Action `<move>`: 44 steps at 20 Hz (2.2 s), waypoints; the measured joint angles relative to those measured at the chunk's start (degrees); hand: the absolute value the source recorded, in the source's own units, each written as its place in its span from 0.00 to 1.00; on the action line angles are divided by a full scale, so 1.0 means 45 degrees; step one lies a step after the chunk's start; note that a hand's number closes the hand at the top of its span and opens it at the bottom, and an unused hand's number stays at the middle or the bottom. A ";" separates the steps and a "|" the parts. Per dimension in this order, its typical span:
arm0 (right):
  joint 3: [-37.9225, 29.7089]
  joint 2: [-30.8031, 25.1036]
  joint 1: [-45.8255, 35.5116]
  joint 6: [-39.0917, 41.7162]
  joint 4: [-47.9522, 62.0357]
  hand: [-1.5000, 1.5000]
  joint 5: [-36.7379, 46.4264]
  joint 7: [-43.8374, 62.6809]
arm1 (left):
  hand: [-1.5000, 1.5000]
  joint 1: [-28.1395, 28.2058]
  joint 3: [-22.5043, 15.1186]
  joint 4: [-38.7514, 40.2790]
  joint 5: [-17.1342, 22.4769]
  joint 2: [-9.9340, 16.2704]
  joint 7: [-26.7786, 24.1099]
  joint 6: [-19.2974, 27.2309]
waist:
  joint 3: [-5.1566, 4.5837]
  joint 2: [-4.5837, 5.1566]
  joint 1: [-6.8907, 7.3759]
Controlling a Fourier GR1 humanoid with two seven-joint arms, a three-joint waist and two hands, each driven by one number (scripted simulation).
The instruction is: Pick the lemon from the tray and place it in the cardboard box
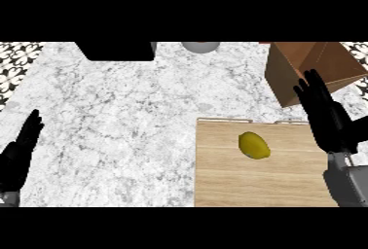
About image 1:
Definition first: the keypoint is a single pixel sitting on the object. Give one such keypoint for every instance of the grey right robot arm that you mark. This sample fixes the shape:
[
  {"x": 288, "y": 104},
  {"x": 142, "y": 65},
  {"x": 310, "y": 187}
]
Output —
[{"x": 347, "y": 181}]

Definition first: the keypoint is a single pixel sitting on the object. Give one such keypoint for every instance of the brown cardboard box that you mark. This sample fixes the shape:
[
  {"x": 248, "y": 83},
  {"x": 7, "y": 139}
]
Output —
[{"x": 306, "y": 69}]

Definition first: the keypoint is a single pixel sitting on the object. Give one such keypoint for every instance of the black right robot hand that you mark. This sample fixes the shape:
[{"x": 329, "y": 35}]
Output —
[{"x": 328, "y": 120}]

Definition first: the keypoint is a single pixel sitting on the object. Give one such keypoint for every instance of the yellow lemon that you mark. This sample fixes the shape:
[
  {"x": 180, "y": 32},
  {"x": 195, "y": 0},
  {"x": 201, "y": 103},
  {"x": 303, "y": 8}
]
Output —
[{"x": 254, "y": 145}]

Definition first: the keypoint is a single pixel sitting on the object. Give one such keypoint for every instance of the black appliance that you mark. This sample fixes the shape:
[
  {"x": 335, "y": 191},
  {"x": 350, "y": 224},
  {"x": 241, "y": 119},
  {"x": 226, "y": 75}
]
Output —
[{"x": 117, "y": 50}]

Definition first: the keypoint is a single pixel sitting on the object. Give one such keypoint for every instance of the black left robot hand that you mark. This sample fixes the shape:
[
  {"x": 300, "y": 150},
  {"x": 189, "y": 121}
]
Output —
[{"x": 18, "y": 155}]

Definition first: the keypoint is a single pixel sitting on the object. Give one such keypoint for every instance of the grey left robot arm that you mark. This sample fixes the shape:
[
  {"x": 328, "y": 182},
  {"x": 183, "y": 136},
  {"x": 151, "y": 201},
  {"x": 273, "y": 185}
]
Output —
[{"x": 9, "y": 198}]

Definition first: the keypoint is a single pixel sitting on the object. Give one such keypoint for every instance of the grey round container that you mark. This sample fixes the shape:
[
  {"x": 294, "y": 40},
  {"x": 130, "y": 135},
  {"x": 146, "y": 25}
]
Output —
[{"x": 199, "y": 46}]

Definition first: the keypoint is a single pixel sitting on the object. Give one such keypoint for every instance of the pale wooden tray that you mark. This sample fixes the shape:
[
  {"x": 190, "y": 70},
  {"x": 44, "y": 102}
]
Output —
[{"x": 260, "y": 168}]

